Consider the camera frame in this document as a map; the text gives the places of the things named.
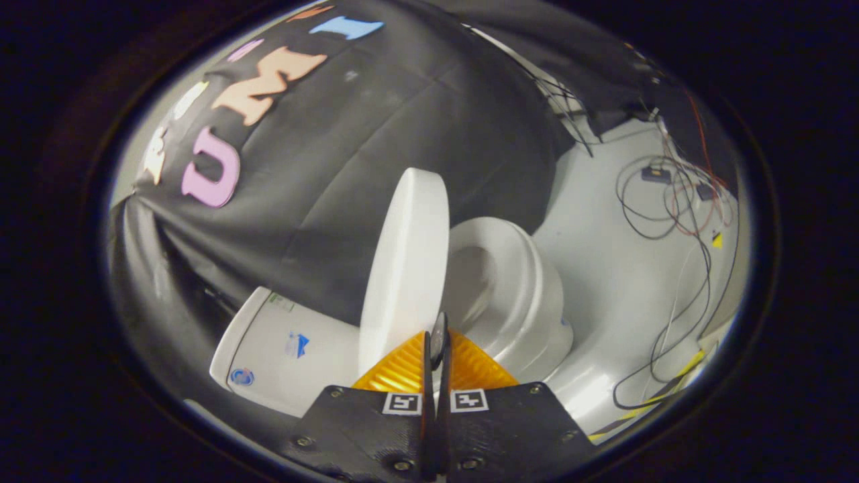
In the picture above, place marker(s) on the white toilet lid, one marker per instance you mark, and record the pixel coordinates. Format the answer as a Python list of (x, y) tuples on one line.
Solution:
[(406, 268)]

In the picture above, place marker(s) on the black round lid tab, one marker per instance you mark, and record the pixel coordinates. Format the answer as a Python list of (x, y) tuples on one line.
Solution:
[(438, 339)]

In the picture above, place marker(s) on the yellow floor tape strip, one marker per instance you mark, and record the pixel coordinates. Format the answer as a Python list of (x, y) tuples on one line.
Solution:
[(671, 382)]

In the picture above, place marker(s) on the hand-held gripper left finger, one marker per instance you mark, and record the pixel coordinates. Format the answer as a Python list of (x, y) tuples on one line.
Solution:
[(366, 429)]

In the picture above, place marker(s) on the white ceramic toilet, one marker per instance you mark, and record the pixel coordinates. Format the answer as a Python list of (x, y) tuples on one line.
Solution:
[(513, 295)]

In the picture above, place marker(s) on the black backdrop cloth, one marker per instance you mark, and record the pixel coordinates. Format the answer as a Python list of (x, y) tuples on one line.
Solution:
[(376, 147)]

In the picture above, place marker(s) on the small black adapter box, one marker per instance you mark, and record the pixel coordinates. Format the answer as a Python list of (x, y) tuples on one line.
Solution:
[(655, 175), (704, 191)]

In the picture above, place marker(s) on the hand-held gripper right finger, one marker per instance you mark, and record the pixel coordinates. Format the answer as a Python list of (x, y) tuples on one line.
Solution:
[(510, 429)]

